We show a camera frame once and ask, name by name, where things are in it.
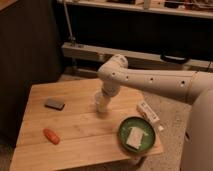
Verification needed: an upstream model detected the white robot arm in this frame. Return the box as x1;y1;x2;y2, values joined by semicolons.
98;55;213;171

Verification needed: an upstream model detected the white rectangular box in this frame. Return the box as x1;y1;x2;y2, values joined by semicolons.
137;101;159;123

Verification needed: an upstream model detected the green round plate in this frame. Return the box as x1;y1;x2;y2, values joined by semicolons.
117;116;156;154

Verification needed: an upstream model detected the wooden table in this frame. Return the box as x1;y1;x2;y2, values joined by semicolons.
9;75;165;171

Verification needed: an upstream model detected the metal shelf rack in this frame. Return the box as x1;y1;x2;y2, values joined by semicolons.
56;0;213;72

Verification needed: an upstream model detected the black handle object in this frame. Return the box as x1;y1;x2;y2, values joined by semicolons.
160;54;190;64

